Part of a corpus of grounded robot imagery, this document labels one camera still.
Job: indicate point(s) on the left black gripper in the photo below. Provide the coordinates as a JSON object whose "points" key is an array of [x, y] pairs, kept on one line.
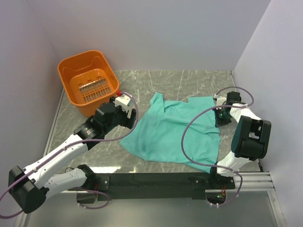
{"points": [[128, 122]]}

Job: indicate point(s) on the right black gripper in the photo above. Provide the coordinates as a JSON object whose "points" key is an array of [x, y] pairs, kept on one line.
{"points": [[219, 123]]}

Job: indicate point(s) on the teal t-shirt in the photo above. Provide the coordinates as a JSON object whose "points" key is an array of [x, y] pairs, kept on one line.
{"points": [[166, 134]]}

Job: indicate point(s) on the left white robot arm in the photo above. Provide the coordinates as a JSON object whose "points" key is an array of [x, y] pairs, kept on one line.
{"points": [[31, 186]]}

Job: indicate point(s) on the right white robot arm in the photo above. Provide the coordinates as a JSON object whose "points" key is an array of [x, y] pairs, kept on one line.
{"points": [[250, 140]]}

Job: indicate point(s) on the orange plastic basket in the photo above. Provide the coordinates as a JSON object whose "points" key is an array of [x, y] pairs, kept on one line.
{"points": [[88, 81]]}

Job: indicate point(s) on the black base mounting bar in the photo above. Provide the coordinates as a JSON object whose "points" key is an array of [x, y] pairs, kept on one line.
{"points": [[157, 185]]}

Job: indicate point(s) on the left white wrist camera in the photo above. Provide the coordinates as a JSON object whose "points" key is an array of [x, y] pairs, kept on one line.
{"points": [[122, 100]]}

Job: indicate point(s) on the aluminium frame rail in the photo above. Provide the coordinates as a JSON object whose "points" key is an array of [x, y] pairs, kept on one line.
{"points": [[252, 182]]}

